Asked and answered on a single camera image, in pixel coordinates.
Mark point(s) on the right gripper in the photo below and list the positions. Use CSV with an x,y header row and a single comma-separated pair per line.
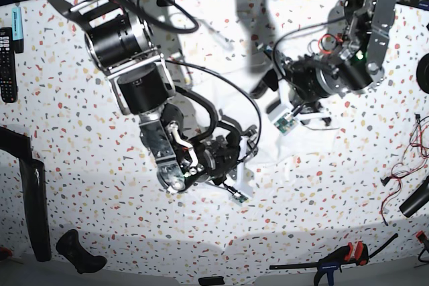
x,y
225,158

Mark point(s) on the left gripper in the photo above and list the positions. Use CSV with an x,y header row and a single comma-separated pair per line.
x,y
298,87

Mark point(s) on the white T-shirt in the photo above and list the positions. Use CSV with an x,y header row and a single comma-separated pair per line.
x,y
229,93

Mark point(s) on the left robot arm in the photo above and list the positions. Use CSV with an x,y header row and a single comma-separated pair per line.
x,y
354,65

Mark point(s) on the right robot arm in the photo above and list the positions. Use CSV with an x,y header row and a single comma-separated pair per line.
x,y
118,38

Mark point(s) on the small black box bottom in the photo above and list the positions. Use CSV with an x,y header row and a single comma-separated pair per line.
x,y
211,281

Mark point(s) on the terrazzo pattern table cloth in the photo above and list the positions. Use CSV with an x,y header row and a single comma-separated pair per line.
x,y
102,181

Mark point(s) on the black round object right edge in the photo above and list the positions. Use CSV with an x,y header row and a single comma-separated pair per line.
x,y
422,73

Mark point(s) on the black orange bar clamp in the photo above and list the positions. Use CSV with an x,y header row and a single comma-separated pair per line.
x,y
346,255

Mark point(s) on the black cylinder right edge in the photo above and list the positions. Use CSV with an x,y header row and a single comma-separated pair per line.
x,y
416,200

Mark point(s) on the black bar clamp left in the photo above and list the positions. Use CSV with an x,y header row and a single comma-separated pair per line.
x,y
33,182

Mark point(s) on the orange clip right edge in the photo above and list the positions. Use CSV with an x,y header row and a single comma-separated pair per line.
x,y
421,237

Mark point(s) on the black TV remote control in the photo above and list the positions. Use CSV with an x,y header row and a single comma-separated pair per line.
x,y
7,68

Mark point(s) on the teal highlighter marker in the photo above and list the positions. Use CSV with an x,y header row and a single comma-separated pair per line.
x,y
17,30

